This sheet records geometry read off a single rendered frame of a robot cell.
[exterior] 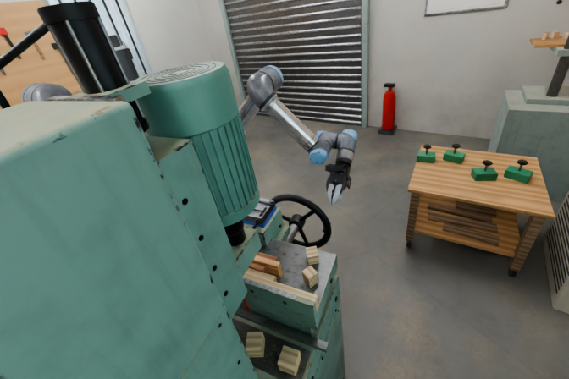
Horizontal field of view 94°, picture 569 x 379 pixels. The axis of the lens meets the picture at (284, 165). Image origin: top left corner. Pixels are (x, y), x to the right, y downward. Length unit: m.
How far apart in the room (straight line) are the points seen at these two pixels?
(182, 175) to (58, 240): 0.19
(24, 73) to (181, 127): 3.38
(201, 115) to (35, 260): 0.28
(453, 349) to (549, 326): 0.51
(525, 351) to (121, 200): 1.86
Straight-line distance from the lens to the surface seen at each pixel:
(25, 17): 3.89
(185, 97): 0.46
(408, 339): 1.78
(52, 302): 0.35
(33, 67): 3.84
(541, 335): 2.02
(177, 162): 0.44
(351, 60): 3.54
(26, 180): 0.31
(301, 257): 0.88
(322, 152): 1.14
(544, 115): 2.53
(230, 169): 0.53
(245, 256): 0.74
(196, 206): 0.49
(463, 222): 2.12
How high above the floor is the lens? 1.59
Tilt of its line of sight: 31 degrees down
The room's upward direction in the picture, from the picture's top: 10 degrees counter-clockwise
